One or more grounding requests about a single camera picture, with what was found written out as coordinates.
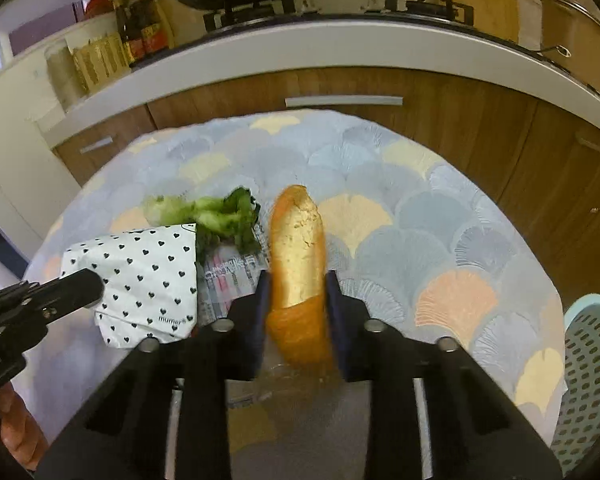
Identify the white heart-print packet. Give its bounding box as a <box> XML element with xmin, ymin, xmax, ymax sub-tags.
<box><xmin>60</xmin><ymin>224</ymin><xmax>199</xmax><ymax>350</ymax></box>

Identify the black power cord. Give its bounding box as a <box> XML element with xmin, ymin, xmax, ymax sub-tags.
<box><xmin>535</xmin><ymin>44</ymin><xmax>573</xmax><ymax>61</ymax></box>

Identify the green vegetable scrap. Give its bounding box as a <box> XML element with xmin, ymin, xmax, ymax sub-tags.
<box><xmin>142</xmin><ymin>187</ymin><xmax>262</xmax><ymax>256</ymax></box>

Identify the brown rice cooker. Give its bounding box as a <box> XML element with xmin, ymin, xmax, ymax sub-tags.
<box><xmin>537</xmin><ymin>0</ymin><xmax>600</xmax><ymax>93</ymax></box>

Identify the clear printed plastic wrapper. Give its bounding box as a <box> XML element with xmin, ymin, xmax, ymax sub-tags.
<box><xmin>196</xmin><ymin>240</ymin><xmax>272</xmax><ymax>333</ymax></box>

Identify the fan-patterned tablecloth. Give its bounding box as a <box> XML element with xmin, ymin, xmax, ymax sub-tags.
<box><xmin>22</xmin><ymin>111</ymin><xmax>566</xmax><ymax>461</ymax></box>

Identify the person's left forearm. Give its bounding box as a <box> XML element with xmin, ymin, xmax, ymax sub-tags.
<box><xmin>0</xmin><ymin>387</ymin><xmax>49</xmax><ymax>472</ymax></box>

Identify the black gas stove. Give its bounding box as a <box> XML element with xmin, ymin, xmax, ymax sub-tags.
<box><xmin>130</xmin><ymin>0</ymin><xmax>548</xmax><ymax>68</ymax></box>

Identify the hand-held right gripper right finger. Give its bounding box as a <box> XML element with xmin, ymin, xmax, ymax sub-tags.
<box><xmin>325</xmin><ymin>270</ymin><xmax>563</xmax><ymax>480</ymax></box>

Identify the clear storage jar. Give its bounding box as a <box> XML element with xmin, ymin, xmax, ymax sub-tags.
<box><xmin>44</xmin><ymin>40</ymin><xmax>88</xmax><ymax>111</ymax></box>

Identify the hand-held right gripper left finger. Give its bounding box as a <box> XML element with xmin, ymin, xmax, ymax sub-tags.
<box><xmin>34</xmin><ymin>270</ymin><xmax>272</xmax><ymax>480</ymax></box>

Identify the yellow plastic basket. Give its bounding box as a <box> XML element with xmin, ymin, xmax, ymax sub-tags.
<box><xmin>72</xmin><ymin>32</ymin><xmax>131</xmax><ymax>93</ymax></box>

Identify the dark sauce bottle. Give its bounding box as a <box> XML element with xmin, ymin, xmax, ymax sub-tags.
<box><xmin>115</xmin><ymin>2</ymin><xmax>146</xmax><ymax>63</ymax></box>
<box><xmin>137</xmin><ymin>0</ymin><xmax>173</xmax><ymax>56</ymax></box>

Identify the orange bread loaf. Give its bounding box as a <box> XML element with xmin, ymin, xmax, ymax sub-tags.
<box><xmin>266</xmin><ymin>185</ymin><xmax>337</xmax><ymax>366</ymax></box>

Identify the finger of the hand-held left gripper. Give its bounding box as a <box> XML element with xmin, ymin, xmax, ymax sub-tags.
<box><xmin>39</xmin><ymin>268</ymin><xmax>106</xmax><ymax>319</ymax></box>

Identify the teal plastic basket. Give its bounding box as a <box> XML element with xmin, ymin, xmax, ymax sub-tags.
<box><xmin>550</xmin><ymin>294</ymin><xmax>600</xmax><ymax>473</ymax></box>

